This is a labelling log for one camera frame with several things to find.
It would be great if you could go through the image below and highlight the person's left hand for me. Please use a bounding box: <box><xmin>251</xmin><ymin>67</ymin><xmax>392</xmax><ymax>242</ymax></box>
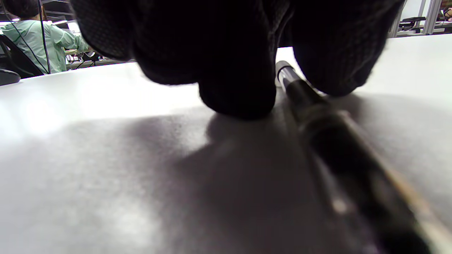
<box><xmin>69</xmin><ymin>0</ymin><xmax>406</xmax><ymax>121</ymax></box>

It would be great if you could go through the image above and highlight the black clear pen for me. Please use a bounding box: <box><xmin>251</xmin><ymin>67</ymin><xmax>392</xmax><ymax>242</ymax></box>
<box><xmin>275</xmin><ymin>60</ymin><xmax>452</xmax><ymax>254</ymax></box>

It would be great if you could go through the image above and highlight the black office chair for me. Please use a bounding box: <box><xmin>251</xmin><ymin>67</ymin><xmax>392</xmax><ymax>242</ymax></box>
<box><xmin>0</xmin><ymin>34</ymin><xmax>46</xmax><ymax>86</ymax></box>

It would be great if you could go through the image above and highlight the black hanging cable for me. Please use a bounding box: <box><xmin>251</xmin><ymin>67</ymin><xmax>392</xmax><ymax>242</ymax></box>
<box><xmin>37</xmin><ymin>0</ymin><xmax>52</xmax><ymax>74</ymax></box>

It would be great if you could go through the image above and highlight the aluminium frame post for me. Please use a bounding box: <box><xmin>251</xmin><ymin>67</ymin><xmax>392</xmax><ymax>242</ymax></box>
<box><xmin>422</xmin><ymin>0</ymin><xmax>442</xmax><ymax>35</ymax></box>

